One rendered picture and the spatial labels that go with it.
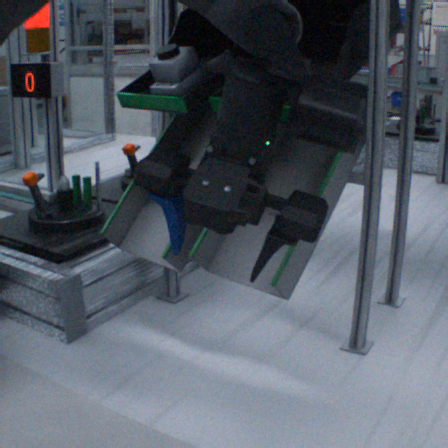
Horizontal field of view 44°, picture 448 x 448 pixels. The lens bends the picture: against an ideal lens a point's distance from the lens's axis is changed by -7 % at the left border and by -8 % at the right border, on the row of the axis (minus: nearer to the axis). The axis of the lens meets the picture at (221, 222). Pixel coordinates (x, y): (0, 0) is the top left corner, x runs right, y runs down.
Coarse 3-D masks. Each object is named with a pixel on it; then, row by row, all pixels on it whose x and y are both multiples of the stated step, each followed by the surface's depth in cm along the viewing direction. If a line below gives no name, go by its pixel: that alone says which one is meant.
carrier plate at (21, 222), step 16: (112, 208) 108; (0, 224) 100; (16, 224) 100; (16, 240) 92; (32, 240) 92; (48, 240) 92; (64, 240) 92; (80, 240) 92; (96, 240) 92; (48, 256) 89; (64, 256) 86
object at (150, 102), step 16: (192, 16) 85; (176, 32) 83; (192, 32) 86; (208, 32) 88; (208, 48) 87; (224, 48) 85; (240, 48) 75; (144, 80) 81; (208, 80) 72; (224, 80) 75; (128, 96) 77; (144, 96) 74; (160, 96) 72; (192, 96) 71; (208, 96) 73; (176, 112) 72
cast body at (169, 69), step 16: (160, 48) 72; (176, 48) 71; (192, 48) 72; (160, 64) 71; (176, 64) 70; (192, 64) 72; (160, 80) 73; (176, 80) 71; (192, 80) 73; (176, 96) 72
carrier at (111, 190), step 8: (128, 168) 122; (128, 176) 122; (104, 184) 124; (112, 184) 124; (120, 184) 124; (128, 184) 117; (104, 192) 118; (112, 192) 118; (120, 192) 118; (104, 200) 115; (112, 200) 113
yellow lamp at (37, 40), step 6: (30, 30) 108; (36, 30) 108; (42, 30) 108; (48, 30) 110; (30, 36) 108; (36, 36) 108; (42, 36) 109; (48, 36) 110; (30, 42) 109; (36, 42) 109; (42, 42) 109; (48, 42) 110; (30, 48) 109; (36, 48) 109; (42, 48) 110; (48, 48) 111
